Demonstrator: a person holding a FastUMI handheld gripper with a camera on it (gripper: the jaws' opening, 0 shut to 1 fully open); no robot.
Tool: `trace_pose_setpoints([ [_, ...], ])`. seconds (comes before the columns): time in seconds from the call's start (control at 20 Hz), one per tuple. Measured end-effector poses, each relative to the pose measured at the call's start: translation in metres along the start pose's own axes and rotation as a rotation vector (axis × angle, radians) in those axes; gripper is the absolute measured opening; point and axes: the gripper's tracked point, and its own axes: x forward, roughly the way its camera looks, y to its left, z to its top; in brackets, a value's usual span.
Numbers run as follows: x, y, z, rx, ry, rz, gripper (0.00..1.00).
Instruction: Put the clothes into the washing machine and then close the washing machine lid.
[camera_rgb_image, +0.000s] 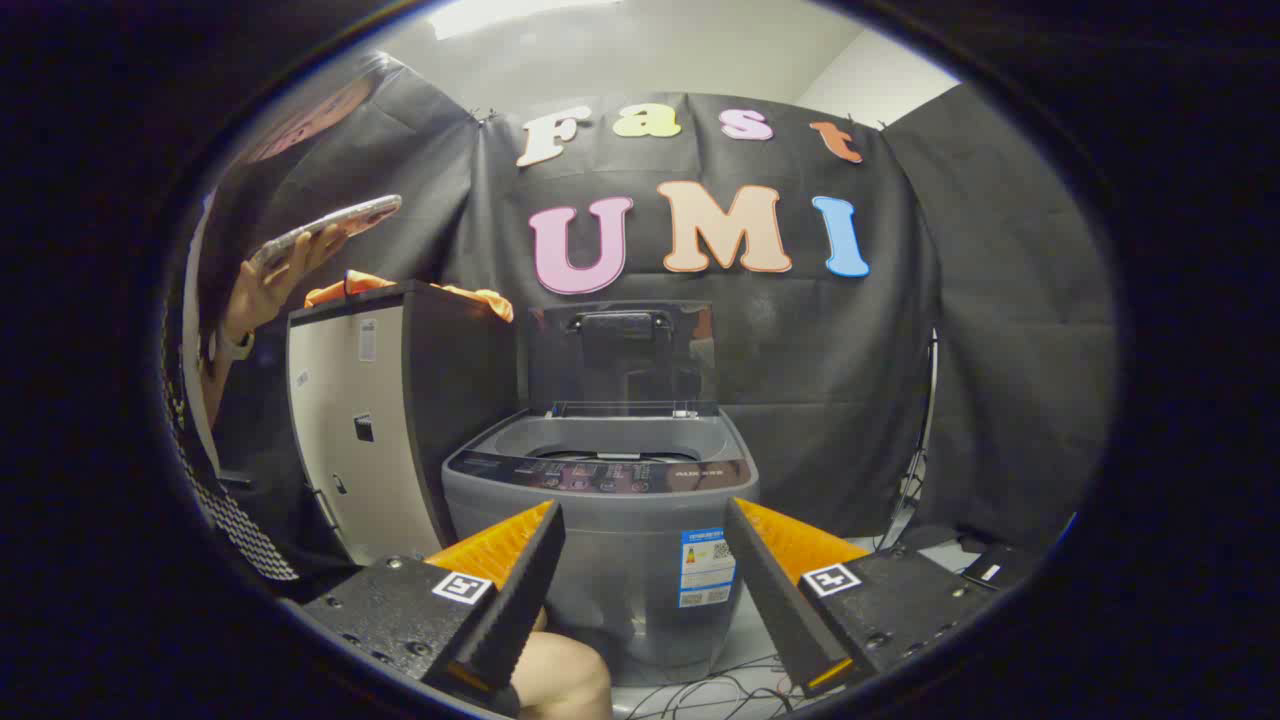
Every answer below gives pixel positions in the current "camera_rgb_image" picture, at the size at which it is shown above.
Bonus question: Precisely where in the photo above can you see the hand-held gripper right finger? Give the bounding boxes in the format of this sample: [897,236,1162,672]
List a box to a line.
[724,497,1001,699]

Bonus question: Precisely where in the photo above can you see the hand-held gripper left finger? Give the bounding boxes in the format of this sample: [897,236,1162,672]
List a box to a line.
[300,500,567,716]

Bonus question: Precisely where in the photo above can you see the person's knee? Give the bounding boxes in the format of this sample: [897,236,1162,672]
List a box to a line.
[510,608,613,720]

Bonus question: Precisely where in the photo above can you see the black backdrop cloth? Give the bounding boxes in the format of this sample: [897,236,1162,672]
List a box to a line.
[200,55,1119,561]

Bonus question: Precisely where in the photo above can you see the small black box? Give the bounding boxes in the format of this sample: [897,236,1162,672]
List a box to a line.
[962,543,1041,591]

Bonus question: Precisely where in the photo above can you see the orange garment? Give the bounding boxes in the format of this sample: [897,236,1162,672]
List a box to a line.
[305,270,515,323]

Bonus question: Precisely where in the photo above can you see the grey washing machine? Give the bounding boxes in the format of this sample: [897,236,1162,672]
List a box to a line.
[443,403,759,687]

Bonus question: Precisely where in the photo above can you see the smartphone in clear case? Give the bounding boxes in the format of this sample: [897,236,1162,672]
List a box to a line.
[250,195,403,269]

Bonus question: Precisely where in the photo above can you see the black floor cables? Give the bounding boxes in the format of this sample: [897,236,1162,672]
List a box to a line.
[615,655,801,720]

